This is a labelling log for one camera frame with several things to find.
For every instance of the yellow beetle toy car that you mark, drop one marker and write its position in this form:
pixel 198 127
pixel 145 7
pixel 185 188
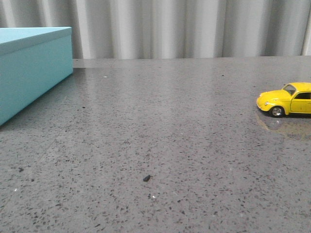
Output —
pixel 293 98

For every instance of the light blue storage box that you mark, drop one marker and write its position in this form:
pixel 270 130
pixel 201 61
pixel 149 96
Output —
pixel 32 61

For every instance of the small black debris piece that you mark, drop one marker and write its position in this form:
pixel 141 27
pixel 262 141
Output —
pixel 147 178

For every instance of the white pleated curtain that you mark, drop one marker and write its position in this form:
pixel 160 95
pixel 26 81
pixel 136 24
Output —
pixel 160 29

